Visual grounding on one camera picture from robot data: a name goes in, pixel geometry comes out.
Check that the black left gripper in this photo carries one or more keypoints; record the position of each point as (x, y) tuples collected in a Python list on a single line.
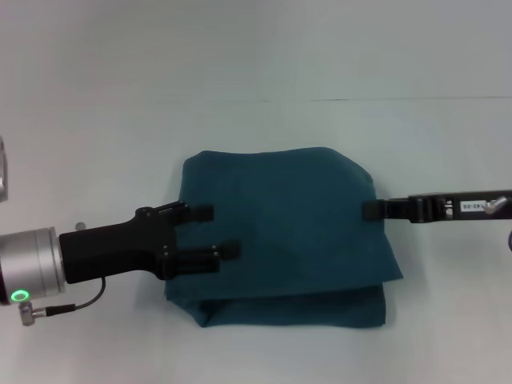
[(112, 250)]

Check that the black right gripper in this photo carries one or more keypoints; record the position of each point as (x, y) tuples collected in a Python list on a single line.
[(432, 210)]

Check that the teal blue t-shirt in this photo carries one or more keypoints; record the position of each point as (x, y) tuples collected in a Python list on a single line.
[(288, 224)]

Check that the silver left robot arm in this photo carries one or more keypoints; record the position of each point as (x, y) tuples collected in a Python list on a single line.
[(32, 264)]

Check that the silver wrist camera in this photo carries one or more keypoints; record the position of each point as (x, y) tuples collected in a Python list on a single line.
[(2, 168)]

